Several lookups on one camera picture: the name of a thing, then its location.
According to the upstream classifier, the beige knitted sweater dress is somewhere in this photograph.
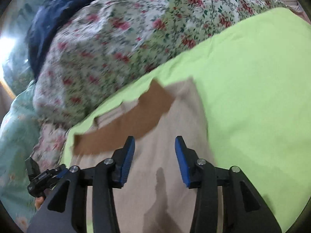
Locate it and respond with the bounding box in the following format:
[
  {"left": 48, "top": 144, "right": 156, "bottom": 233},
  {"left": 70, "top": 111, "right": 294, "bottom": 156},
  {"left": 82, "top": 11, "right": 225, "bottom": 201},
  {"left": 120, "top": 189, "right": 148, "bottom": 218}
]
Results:
[{"left": 71, "top": 79, "right": 213, "bottom": 232}]

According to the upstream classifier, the person's left hand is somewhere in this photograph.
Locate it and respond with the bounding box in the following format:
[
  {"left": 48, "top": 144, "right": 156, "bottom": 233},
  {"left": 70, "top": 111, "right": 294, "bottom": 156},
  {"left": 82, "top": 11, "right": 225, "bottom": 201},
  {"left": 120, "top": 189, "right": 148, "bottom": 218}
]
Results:
[{"left": 35, "top": 196, "right": 45, "bottom": 210}]

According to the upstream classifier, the teal floral duvet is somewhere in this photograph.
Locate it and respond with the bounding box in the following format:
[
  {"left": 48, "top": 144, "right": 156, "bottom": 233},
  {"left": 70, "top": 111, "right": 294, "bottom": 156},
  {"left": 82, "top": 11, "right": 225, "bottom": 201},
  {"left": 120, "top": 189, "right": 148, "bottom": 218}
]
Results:
[{"left": 1, "top": 0, "right": 44, "bottom": 232}]

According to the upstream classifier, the lime green bed sheet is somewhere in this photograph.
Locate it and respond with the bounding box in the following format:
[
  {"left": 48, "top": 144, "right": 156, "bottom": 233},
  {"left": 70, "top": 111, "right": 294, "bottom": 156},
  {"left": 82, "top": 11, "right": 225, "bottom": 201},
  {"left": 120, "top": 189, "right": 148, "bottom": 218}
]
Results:
[{"left": 60, "top": 7, "right": 311, "bottom": 233}]

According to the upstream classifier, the red floral white quilt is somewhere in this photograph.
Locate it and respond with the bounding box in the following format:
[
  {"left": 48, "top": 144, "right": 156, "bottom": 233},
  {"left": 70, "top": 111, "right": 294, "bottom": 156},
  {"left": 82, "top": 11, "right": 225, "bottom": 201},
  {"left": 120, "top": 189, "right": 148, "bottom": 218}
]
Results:
[{"left": 32, "top": 0, "right": 285, "bottom": 169}]

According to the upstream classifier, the dark blue garment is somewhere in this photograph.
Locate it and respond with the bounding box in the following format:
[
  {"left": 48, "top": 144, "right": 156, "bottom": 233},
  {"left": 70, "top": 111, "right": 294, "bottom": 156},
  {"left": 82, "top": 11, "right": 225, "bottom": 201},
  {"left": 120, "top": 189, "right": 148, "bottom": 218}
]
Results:
[{"left": 26, "top": 0, "right": 94, "bottom": 80}]

